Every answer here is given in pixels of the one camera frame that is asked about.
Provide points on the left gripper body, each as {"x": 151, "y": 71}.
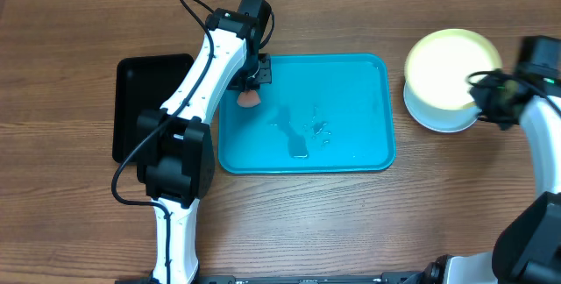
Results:
{"x": 257, "y": 72}

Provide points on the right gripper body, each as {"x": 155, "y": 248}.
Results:
{"x": 489, "y": 95}

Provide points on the pink sponge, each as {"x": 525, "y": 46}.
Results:
{"x": 248, "y": 99}

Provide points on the light blue plate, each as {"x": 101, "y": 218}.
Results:
{"x": 438, "y": 119}

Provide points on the yellow-green plate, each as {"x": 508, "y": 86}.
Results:
{"x": 438, "y": 66}

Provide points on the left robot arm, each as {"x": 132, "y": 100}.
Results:
{"x": 175, "y": 155}

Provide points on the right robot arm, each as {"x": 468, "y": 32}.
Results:
{"x": 528, "y": 250}

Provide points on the teal serving tray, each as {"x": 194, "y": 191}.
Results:
{"x": 323, "y": 113}

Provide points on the black rectangular tray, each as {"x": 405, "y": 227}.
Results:
{"x": 143, "y": 83}

